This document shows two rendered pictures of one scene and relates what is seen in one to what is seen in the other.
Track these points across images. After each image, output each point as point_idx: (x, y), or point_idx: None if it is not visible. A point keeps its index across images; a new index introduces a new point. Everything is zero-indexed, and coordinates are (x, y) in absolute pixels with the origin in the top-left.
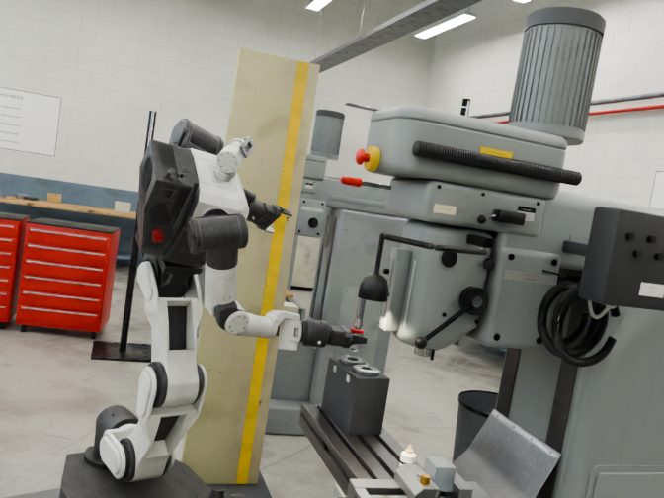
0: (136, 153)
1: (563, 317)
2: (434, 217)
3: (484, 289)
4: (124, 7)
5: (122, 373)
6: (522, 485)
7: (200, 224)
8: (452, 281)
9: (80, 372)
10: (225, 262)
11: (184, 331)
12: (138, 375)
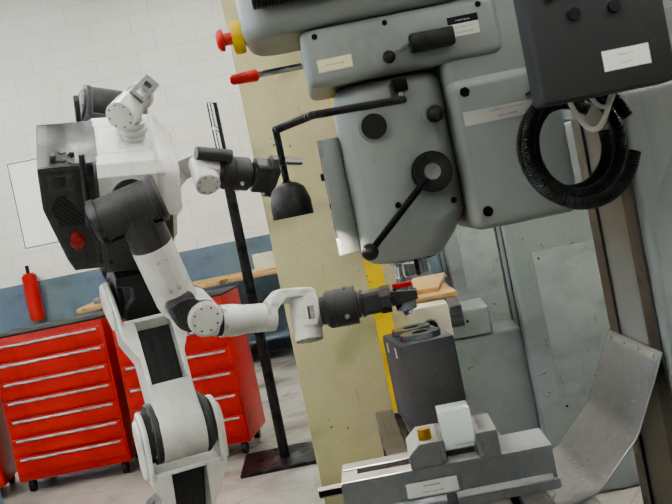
0: None
1: (530, 145)
2: (324, 79)
3: (454, 151)
4: None
5: (282, 485)
6: (630, 418)
7: (95, 204)
8: (392, 155)
9: (225, 498)
10: (148, 241)
11: (174, 357)
12: (305, 483)
